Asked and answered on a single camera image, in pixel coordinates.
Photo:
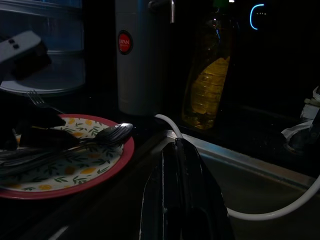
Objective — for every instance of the silver metal fork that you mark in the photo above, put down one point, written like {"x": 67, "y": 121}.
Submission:
{"x": 125, "y": 128}
{"x": 37, "y": 100}

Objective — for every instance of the grey water filter canister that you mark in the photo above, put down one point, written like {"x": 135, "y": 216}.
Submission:
{"x": 142, "y": 80}

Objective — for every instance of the stainless steel sink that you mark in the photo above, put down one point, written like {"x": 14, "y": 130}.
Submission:
{"x": 260, "y": 185}

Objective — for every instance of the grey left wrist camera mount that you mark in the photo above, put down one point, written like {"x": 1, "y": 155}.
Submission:
{"x": 17, "y": 47}

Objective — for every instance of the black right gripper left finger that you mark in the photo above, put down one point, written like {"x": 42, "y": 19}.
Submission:
{"x": 160, "y": 200}

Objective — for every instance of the chrome sink faucet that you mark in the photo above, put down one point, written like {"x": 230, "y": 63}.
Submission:
{"x": 303, "y": 140}

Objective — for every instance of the yellow liquid plastic bottle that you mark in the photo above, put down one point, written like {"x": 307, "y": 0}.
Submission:
{"x": 210, "y": 97}

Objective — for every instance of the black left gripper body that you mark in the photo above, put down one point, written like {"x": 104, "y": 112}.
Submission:
{"x": 10, "y": 125}

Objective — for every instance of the chrome canister tap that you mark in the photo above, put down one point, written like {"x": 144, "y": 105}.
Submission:
{"x": 172, "y": 12}

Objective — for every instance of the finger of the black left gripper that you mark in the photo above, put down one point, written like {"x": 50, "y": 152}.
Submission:
{"x": 47, "y": 118}
{"x": 50, "y": 138}

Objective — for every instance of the white round plastic container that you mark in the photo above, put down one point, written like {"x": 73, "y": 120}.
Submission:
{"x": 62, "y": 72}

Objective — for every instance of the red rimmed lemon print plate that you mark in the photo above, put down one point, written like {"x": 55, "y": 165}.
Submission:
{"x": 82, "y": 172}

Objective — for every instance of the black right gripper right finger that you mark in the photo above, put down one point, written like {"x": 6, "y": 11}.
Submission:
{"x": 205, "y": 205}

